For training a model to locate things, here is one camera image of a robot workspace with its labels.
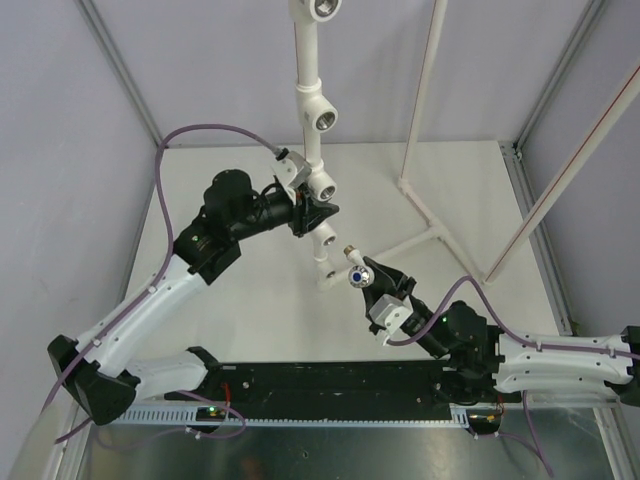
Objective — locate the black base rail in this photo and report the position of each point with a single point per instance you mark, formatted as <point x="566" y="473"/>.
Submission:
<point x="369" y="391"/>

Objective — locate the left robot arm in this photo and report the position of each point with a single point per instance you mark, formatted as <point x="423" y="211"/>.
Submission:
<point x="98" y="368"/>

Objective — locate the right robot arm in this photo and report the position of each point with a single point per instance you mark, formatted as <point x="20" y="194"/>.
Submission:
<point x="481" y="351"/>

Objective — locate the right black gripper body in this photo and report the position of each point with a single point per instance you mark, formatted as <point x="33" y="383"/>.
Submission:
<point x="423" y="321"/>

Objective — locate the aluminium table frame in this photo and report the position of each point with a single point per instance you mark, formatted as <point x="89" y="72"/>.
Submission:
<point x="544" y="436"/>

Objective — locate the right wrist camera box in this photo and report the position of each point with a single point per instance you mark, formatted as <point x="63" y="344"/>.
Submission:
<point x="389" y="314"/>

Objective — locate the white PVC pipe frame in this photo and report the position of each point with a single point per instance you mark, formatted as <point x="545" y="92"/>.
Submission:
<point x="318" y="116"/>

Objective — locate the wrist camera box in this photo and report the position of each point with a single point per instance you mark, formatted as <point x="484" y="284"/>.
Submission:
<point x="291" y="170"/>
<point x="389" y="314"/>

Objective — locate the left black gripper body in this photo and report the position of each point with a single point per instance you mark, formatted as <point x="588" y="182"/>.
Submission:
<point x="269" y="211"/>

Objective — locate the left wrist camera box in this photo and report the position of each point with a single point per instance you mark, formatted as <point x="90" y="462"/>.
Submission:
<point x="291" y="170"/>

